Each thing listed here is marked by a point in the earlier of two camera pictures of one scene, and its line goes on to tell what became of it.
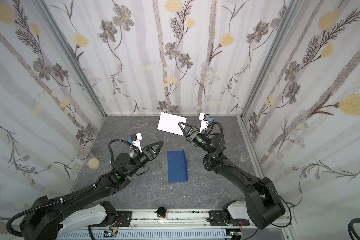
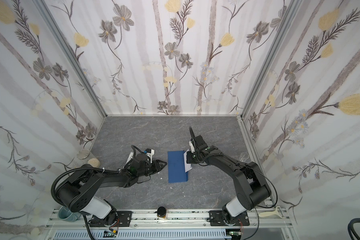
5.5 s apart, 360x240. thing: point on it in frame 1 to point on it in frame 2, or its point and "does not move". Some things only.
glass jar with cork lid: x=93 y=163 does not move
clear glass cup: x=243 y=155 does not move
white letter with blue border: x=169 y=123 to x=187 y=166
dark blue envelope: x=177 y=166 does not move
